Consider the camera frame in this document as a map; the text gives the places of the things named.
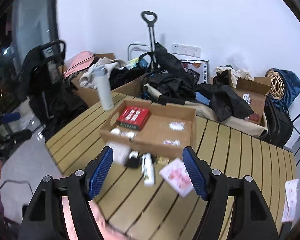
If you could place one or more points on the white wall sockets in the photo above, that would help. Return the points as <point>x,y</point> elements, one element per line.
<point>186,50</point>

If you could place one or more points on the white paper sheet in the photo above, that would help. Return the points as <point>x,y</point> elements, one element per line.
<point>290,200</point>

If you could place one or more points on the black clothes pile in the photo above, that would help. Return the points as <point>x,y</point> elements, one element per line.
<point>167,81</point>

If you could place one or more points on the small gold box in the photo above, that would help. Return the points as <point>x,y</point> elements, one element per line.
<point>162,161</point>

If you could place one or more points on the olive slatted folding table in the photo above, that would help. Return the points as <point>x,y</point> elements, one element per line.
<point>126,208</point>

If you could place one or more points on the pink white tissue pack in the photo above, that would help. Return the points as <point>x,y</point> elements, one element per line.
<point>176,175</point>

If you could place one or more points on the printed appliance box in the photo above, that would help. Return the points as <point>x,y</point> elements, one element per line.
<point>198,69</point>

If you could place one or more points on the white metal rack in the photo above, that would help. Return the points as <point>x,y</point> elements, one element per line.
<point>138,47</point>

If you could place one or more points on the white translucent plastic case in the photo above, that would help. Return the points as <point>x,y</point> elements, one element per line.
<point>120,152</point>

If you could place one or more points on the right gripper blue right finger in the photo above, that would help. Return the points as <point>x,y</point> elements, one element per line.
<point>251,217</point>

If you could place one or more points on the blue velvet bag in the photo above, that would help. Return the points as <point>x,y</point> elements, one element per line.
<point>292,89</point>

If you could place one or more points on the wicker ball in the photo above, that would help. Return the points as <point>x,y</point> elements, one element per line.
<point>277,89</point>

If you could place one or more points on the pink backpack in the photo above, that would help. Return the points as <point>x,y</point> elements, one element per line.
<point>78,63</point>

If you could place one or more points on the small white round jar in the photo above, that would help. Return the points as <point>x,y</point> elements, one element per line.
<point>133,154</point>

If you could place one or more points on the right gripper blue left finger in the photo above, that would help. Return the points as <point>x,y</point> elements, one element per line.
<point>44,218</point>

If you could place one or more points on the white spray bottle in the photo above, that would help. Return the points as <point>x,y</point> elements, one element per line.
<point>147,169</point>

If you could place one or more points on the white thermos bottle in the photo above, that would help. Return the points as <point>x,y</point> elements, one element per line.
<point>101,82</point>

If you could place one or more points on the cardboard box right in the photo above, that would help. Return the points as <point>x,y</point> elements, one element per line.
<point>254,93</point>

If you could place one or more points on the shallow cardboard tray box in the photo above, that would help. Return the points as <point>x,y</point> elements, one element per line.
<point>168,130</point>

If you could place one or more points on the beige clothes pile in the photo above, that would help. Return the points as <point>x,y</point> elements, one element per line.
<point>86,80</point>

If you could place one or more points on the black stroller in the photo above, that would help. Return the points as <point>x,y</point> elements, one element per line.
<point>51,97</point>

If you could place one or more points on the pink puffy jacket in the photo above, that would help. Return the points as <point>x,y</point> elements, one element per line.
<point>90,217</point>

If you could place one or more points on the black trolley handle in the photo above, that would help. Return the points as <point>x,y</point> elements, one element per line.
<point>150,18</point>

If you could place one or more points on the black jacket on box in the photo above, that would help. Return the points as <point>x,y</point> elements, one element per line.
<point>224,101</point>

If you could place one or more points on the red printed box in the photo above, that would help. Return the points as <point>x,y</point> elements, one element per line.
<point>134,118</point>

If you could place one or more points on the black backpack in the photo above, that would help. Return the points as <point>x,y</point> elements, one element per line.
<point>279,124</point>

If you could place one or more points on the large cardboard box left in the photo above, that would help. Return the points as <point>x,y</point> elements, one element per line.
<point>124,77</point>

